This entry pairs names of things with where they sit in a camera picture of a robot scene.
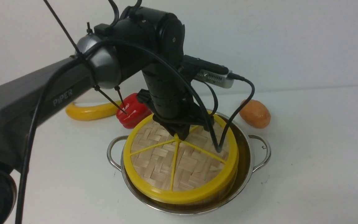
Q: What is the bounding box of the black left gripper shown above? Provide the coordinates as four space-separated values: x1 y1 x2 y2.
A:
138 64 214 140

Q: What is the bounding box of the yellow woven bamboo steamer lid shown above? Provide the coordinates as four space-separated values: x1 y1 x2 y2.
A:
121 115 240 204

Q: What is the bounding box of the yellow rimmed bamboo steamer basket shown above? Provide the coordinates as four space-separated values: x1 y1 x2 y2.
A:
155 172 237 210

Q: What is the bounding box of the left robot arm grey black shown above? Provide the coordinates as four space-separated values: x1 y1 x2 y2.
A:
0 1 213 224

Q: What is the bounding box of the stainless steel pot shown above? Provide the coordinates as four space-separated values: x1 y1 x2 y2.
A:
107 123 271 216

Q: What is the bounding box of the red toy bell pepper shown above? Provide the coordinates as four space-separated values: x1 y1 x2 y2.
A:
116 93 152 129

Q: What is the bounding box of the brown toy potato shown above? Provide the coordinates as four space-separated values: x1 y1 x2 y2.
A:
239 100 271 129

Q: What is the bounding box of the yellow toy banana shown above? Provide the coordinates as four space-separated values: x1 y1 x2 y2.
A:
65 103 118 121

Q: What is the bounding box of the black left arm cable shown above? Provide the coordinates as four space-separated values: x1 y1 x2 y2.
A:
15 0 255 224

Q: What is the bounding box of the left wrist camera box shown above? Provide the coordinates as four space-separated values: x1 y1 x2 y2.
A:
180 55 234 88

